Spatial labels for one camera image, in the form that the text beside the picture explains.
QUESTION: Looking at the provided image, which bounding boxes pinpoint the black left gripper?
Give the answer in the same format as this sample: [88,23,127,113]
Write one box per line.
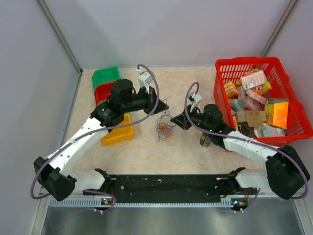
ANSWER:
[121,86,168,116]

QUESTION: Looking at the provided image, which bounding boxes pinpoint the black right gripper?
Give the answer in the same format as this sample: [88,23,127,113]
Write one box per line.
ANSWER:
[171,104,213,132]

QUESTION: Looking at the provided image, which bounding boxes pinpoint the blue wire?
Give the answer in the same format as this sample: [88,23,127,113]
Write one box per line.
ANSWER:
[154,98,177,143]

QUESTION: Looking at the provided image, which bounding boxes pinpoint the orange wire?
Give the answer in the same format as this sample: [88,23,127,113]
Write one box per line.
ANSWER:
[157,122,173,138]

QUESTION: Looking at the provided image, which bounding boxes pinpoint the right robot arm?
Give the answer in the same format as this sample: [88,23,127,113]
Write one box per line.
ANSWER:
[171,104,310,200]

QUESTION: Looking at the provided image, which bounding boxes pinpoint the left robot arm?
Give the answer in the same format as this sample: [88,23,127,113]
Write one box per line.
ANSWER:
[34,79,168,201]

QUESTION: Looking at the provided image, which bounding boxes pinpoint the black drink can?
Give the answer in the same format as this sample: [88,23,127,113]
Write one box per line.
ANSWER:
[200,132,212,147]

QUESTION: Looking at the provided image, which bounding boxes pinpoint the yellow storage bin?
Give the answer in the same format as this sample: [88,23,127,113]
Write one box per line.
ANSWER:
[101,126,134,146]

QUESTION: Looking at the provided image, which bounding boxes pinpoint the far green storage bin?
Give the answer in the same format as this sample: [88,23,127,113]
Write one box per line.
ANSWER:
[92,66,121,90]

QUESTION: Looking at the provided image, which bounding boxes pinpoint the red storage bin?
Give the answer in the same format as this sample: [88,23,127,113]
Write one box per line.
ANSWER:
[94,81,116,106]

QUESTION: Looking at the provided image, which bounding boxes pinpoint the yellow Kamenoko sponge pack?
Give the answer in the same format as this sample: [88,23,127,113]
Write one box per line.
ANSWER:
[232,116,239,131]

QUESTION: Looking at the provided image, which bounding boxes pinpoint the orange sponge box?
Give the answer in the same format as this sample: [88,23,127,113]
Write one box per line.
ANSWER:
[224,81,238,99]

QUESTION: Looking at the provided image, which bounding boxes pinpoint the light blue sponge pack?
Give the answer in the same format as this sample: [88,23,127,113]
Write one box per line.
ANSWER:
[228,99,244,112]

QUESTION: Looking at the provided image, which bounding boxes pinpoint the brown cardboard sponge pack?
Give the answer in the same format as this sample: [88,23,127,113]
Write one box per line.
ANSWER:
[235,111,267,127]

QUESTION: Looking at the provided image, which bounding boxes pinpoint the red plastic shopping basket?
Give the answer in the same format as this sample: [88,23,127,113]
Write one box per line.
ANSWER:
[213,56,313,147]

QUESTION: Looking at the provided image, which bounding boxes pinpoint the white Kamenoko sponge pack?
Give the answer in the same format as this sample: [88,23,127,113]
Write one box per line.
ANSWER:
[246,89,266,105]

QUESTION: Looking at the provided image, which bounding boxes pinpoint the white pink sponge pack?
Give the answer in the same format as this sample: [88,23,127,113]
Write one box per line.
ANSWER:
[240,70,266,90]

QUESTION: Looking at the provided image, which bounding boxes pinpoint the yellow snack bag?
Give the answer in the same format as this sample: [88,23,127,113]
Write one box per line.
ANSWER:
[259,80,271,95]

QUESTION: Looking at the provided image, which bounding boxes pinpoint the yellow green sponge box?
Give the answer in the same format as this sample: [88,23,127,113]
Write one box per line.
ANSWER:
[265,98,289,129]

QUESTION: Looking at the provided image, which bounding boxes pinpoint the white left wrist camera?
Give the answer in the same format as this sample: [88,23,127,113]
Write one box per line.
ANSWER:
[136,69,153,94]

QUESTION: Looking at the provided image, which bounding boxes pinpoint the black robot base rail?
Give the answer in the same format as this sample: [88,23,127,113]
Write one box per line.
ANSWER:
[83,174,257,204]

